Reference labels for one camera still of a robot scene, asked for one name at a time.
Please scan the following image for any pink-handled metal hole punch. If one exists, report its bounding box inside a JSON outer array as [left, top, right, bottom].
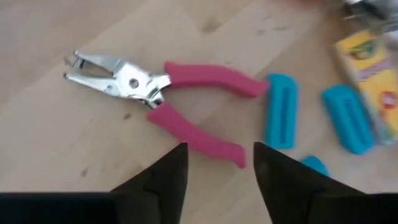
[[63, 50, 270, 169]]

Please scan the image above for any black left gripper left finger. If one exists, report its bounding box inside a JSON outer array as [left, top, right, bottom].
[[110, 142, 189, 224]]

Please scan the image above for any blue eraser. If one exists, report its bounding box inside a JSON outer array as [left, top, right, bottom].
[[300, 155, 330, 177], [264, 73, 300, 150], [321, 84, 376, 156]]

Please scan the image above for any yellow snack packet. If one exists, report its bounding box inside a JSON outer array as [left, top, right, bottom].
[[334, 29, 398, 146]]

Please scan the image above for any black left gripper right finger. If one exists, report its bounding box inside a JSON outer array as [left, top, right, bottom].
[[253, 141, 371, 224]]

